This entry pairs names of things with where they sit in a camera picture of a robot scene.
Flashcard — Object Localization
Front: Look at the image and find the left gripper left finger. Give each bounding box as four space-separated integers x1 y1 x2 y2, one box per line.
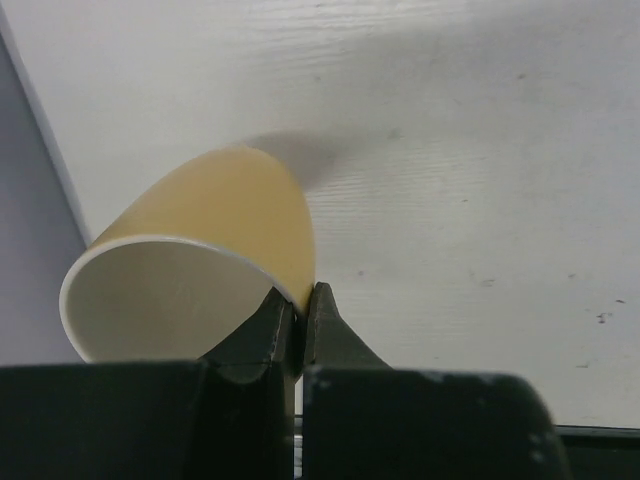
1 291 295 479

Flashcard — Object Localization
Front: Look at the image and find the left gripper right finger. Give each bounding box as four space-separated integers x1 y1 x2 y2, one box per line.
302 282 571 479

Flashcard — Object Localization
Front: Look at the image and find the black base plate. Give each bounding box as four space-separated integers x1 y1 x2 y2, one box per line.
279 403 639 479

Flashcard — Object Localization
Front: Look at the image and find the yellow mug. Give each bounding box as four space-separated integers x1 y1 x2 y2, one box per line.
59 147 316 363

